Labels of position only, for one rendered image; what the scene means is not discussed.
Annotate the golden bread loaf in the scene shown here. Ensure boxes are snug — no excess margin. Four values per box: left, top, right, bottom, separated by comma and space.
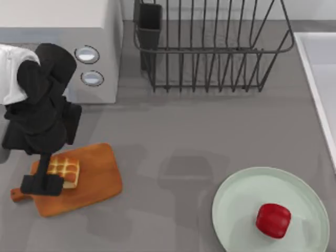
46, 154, 81, 190

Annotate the wooden cutting board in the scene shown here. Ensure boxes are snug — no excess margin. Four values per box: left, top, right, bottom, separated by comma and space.
10, 142, 123, 218

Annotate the round microwave knob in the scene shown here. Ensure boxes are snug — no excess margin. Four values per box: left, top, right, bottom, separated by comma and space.
74, 45, 100, 65
80, 70, 105, 87

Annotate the pale microwave oven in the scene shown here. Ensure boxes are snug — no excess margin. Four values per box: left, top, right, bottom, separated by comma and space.
0, 0, 124, 104

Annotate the black cutlery holder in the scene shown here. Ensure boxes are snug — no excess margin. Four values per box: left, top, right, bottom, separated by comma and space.
133, 1, 163, 71

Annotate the pale green plate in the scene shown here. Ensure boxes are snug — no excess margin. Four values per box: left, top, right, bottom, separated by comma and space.
211, 165, 331, 252

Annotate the dark wire dish rack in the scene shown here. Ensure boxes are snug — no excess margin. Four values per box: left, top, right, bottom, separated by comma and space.
133, 0, 295, 93

